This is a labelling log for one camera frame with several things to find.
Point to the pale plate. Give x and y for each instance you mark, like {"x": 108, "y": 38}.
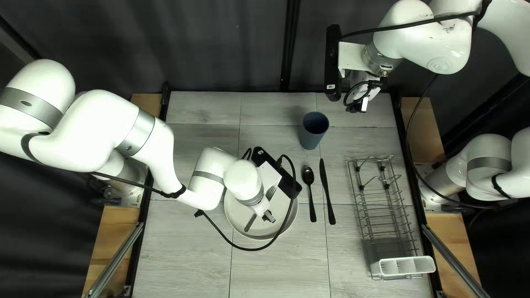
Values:
{"x": 269, "y": 229}

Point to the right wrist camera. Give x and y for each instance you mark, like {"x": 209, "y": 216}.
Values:
{"x": 332, "y": 62}

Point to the black fork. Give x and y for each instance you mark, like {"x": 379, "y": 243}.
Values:
{"x": 250, "y": 223}

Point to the white cutlery holder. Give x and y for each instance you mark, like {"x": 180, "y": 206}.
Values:
{"x": 401, "y": 273}

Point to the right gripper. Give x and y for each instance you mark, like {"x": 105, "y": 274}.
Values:
{"x": 352, "y": 58}

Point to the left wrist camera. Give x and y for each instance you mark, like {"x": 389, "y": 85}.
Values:
{"x": 285, "y": 182}

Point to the dark blue cup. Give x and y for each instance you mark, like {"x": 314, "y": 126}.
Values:
{"x": 312, "y": 136}

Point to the black knife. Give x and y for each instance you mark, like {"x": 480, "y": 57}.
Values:
{"x": 327, "y": 194}

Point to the black spoon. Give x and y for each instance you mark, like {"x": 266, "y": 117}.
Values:
{"x": 308, "y": 176}

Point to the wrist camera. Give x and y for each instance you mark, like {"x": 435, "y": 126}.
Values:
{"x": 332, "y": 62}
{"x": 285, "y": 182}

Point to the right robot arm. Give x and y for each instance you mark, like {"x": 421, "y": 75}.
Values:
{"x": 426, "y": 37}

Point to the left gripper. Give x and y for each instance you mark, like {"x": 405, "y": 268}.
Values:
{"x": 270, "y": 176}

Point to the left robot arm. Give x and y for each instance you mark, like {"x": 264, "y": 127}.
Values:
{"x": 95, "y": 124}

